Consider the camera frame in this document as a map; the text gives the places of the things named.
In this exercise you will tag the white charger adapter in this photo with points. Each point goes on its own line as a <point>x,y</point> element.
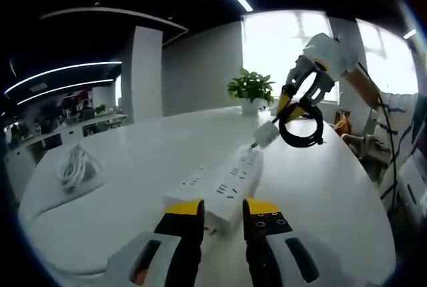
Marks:
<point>265,135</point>

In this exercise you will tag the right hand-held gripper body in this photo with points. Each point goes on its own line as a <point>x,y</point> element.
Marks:
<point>330,55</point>

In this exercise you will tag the green potted plant white pot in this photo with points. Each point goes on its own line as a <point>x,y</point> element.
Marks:
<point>251,91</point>

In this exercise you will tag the row of white office workstations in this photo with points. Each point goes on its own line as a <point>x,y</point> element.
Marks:
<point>66,130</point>

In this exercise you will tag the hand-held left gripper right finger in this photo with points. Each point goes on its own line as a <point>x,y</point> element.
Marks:
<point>263,253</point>

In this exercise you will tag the white desk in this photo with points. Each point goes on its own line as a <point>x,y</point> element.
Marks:
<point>133,207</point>

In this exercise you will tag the striped white shirt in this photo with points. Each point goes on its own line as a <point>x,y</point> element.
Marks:
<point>405,123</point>

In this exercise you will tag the white power strip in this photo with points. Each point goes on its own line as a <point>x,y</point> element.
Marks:
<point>230,180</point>

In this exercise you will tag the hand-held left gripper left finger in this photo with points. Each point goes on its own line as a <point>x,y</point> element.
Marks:
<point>180,250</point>

